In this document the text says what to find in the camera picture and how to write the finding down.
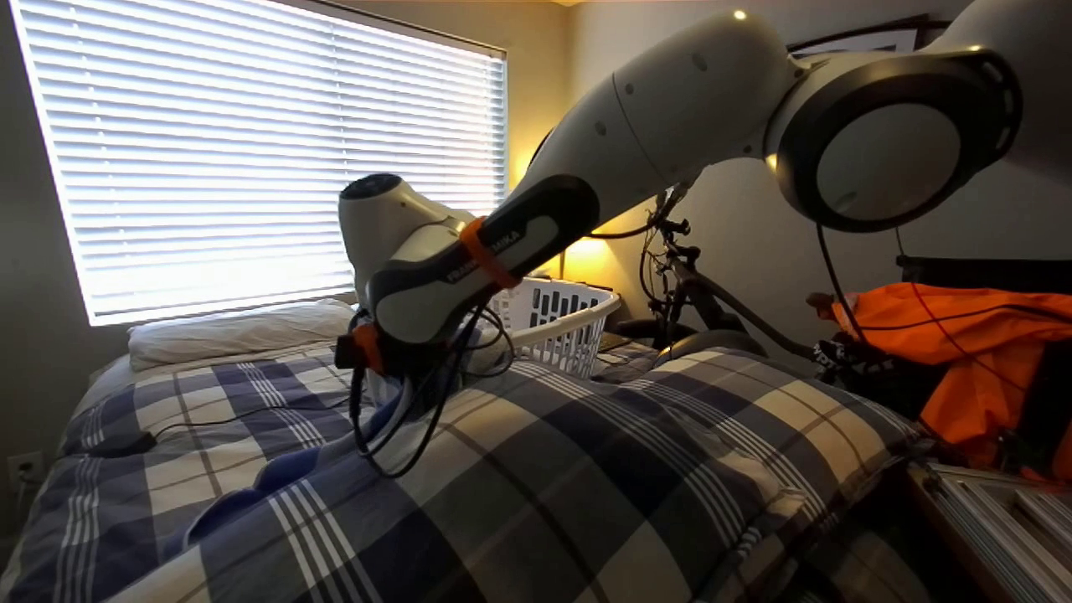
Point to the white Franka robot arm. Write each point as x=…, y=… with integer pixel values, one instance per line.
x=691, y=101

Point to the white plastic washing basket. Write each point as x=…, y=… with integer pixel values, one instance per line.
x=558, y=323

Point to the black bicycle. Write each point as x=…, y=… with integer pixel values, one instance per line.
x=691, y=291

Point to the blue plaid duvet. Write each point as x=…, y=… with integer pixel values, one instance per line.
x=558, y=479

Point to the white pillow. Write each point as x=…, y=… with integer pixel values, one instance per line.
x=237, y=332

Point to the white window blinds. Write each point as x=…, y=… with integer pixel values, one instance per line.
x=254, y=155

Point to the orange jacket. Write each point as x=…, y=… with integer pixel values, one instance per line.
x=960, y=347

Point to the robot stand table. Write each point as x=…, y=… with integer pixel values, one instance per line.
x=1007, y=522

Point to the framed wall picture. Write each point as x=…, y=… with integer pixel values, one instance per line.
x=860, y=42

